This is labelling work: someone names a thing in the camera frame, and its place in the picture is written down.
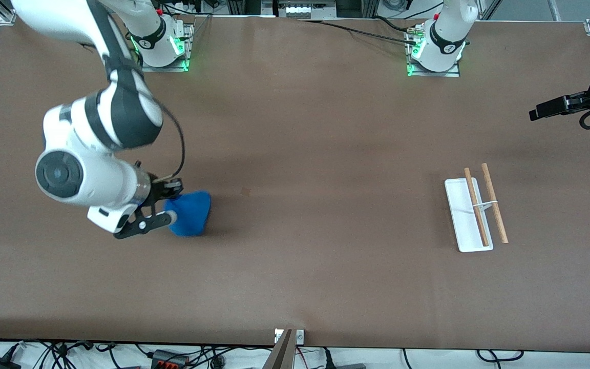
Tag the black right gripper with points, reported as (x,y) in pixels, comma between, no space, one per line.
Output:
(160,190)

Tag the blue microfibre towel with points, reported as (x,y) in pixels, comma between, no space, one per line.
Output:
(192,212)

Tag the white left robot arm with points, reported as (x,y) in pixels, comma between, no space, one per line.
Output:
(446,36)

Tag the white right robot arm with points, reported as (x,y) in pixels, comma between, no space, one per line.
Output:
(100,179)

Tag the white towel rack wooden rods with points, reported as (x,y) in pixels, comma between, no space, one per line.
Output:
(460,205)

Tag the red black connector block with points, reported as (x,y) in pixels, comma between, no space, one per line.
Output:
(169,361)

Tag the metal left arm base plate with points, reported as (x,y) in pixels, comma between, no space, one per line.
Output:
(428,74)

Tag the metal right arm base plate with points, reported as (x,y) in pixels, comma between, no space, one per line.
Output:
(162,68)

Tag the white metal mounting bracket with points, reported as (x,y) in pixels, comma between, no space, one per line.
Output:
(300,336)

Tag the grey angled post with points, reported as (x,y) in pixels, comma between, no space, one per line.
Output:
(280,356)

